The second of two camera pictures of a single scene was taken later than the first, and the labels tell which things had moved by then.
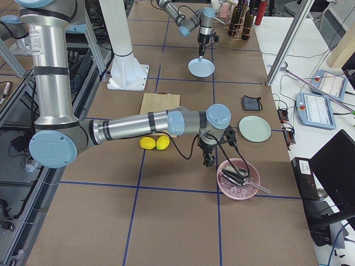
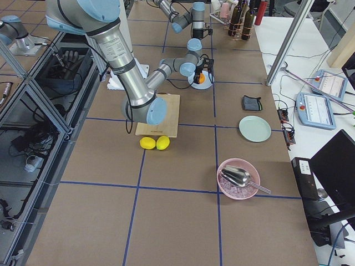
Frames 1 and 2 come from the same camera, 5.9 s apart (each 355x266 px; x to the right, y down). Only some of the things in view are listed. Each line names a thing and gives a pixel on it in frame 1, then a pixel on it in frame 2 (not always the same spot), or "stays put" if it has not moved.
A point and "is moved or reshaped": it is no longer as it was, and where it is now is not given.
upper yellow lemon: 162,142 stays put
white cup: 216,4 stays put
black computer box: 305,178 stays put
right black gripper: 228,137 -> 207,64
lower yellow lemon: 147,143 stays put
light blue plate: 201,69 is moved or reshaped
